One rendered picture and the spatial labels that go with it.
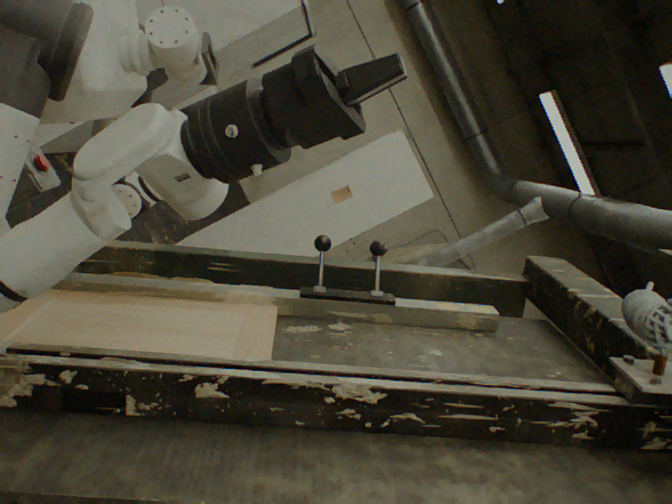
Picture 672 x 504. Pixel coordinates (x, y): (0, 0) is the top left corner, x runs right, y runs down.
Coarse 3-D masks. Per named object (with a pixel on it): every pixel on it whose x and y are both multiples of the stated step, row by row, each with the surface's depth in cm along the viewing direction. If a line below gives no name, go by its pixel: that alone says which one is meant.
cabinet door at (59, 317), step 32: (0, 320) 106; (32, 320) 108; (64, 320) 109; (96, 320) 111; (128, 320) 112; (160, 320) 113; (192, 320) 115; (224, 320) 117; (256, 320) 117; (192, 352) 102; (224, 352) 103; (256, 352) 103
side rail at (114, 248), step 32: (96, 256) 146; (128, 256) 147; (160, 256) 147; (192, 256) 147; (224, 256) 148; (256, 256) 149; (288, 256) 152; (288, 288) 150; (352, 288) 151; (384, 288) 151; (416, 288) 152; (448, 288) 152; (480, 288) 153; (512, 288) 153
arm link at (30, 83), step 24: (0, 0) 62; (24, 0) 63; (48, 0) 64; (72, 0) 67; (0, 24) 62; (24, 24) 63; (48, 24) 64; (0, 48) 62; (24, 48) 63; (48, 48) 64; (0, 72) 63; (24, 72) 64; (48, 72) 67; (0, 96) 63; (24, 96) 65
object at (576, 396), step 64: (0, 384) 82; (64, 384) 82; (128, 384) 82; (192, 384) 83; (256, 384) 83; (320, 384) 84; (384, 384) 85; (448, 384) 89; (512, 384) 89; (576, 384) 91; (640, 384) 84; (640, 448) 88
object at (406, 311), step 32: (64, 288) 123; (96, 288) 124; (128, 288) 124; (160, 288) 124; (192, 288) 125; (224, 288) 127; (256, 288) 129; (384, 320) 128; (416, 320) 128; (448, 320) 129; (480, 320) 129
